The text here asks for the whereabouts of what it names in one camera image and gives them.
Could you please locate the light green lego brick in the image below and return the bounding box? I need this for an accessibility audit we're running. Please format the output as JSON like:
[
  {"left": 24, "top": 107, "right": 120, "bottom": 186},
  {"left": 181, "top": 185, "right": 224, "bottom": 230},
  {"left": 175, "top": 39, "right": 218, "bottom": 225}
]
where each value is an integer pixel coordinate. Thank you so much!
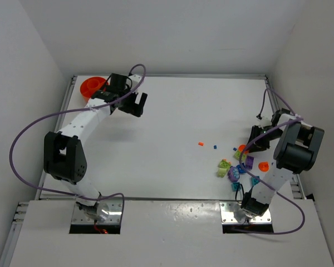
[{"left": 217, "top": 168, "right": 228, "bottom": 178}]

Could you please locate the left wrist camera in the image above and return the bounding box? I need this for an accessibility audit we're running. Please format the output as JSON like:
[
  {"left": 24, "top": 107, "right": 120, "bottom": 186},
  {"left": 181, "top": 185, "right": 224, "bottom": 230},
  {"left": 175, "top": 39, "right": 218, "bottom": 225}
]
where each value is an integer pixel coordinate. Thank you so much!
[{"left": 127, "top": 75, "right": 142, "bottom": 89}]

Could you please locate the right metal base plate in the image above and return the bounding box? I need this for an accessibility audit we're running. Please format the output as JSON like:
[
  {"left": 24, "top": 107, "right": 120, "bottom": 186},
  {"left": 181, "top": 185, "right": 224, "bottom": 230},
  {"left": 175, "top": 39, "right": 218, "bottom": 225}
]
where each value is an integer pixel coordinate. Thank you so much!
[{"left": 219, "top": 201, "right": 272, "bottom": 225}]

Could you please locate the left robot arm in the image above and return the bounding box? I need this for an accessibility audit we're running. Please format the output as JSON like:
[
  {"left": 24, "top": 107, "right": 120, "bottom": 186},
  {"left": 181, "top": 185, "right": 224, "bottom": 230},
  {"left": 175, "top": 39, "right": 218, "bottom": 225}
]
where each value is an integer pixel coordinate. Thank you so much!
[{"left": 44, "top": 73, "right": 147, "bottom": 222}]

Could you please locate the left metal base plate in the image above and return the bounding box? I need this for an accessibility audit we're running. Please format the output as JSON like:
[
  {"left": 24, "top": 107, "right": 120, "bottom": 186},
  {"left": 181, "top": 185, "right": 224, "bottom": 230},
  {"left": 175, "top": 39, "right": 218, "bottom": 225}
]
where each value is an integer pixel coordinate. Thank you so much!
[{"left": 71, "top": 200, "right": 122, "bottom": 225}]

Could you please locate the lime green lego brick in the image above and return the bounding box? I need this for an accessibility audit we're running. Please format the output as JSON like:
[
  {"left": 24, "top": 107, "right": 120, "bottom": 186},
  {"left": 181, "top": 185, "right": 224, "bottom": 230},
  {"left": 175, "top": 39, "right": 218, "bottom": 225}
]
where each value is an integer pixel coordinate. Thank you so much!
[
  {"left": 218, "top": 159, "right": 232, "bottom": 170},
  {"left": 233, "top": 150, "right": 247, "bottom": 162}
]

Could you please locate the orange flower lego piece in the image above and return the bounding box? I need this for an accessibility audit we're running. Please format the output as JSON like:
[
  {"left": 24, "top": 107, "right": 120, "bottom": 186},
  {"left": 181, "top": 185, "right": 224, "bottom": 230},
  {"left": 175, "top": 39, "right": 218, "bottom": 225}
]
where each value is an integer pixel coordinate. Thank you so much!
[{"left": 258, "top": 161, "right": 269, "bottom": 172}]

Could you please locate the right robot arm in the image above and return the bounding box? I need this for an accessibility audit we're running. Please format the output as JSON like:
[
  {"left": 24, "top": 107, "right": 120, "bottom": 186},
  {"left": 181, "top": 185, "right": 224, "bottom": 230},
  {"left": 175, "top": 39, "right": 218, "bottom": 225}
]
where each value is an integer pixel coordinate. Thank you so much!
[{"left": 240, "top": 108, "right": 325, "bottom": 218}]

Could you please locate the purple lego brick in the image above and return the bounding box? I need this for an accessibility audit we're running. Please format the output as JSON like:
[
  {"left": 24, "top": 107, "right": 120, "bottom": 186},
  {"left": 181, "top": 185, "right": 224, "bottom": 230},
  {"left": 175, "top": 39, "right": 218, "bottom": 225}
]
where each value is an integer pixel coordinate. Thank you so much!
[{"left": 244, "top": 155, "right": 254, "bottom": 170}]

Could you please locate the metal base plate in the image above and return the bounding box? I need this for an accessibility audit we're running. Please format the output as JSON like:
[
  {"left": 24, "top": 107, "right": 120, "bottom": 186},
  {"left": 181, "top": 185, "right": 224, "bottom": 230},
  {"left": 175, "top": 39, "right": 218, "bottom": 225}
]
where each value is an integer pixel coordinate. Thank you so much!
[
  {"left": 219, "top": 201, "right": 272, "bottom": 225},
  {"left": 71, "top": 200, "right": 122, "bottom": 225}
]

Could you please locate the orange divided container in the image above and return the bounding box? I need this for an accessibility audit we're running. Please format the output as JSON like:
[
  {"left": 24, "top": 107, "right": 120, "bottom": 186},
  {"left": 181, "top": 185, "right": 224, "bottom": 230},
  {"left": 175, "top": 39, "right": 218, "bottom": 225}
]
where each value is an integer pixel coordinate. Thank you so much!
[{"left": 80, "top": 76, "right": 106, "bottom": 102}]

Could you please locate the purple flower lego piece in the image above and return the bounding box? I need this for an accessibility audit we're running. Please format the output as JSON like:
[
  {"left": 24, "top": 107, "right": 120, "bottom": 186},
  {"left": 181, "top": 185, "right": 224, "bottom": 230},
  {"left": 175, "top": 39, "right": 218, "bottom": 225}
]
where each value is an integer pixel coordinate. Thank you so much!
[{"left": 228, "top": 166, "right": 240, "bottom": 182}]

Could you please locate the aluminium table frame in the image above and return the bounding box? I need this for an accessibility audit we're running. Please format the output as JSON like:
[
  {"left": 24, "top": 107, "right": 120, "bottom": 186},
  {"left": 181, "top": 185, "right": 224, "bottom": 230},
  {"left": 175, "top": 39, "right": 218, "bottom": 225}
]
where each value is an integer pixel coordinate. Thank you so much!
[{"left": 0, "top": 72, "right": 315, "bottom": 267}]

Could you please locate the teal lego brick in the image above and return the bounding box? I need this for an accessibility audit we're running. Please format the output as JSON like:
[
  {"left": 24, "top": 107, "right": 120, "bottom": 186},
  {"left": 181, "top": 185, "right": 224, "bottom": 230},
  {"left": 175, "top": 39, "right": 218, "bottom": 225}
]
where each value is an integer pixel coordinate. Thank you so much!
[
  {"left": 250, "top": 176, "right": 260, "bottom": 187},
  {"left": 231, "top": 182, "right": 242, "bottom": 192}
]

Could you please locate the orange round lego piece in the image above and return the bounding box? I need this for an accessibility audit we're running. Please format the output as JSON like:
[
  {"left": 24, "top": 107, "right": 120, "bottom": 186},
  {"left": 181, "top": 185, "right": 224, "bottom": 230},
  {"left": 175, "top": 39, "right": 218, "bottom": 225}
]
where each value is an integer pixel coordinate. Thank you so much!
[{"left": 238, "top": 145, "right": 249, "bottom": 154}]

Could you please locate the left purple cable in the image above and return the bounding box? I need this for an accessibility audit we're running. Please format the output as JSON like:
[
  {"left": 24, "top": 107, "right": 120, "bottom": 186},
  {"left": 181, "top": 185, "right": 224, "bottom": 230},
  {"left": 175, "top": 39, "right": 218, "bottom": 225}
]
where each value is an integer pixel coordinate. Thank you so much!
[{"left": 9, "top": 64, "right": 147, "bottom": 220}]

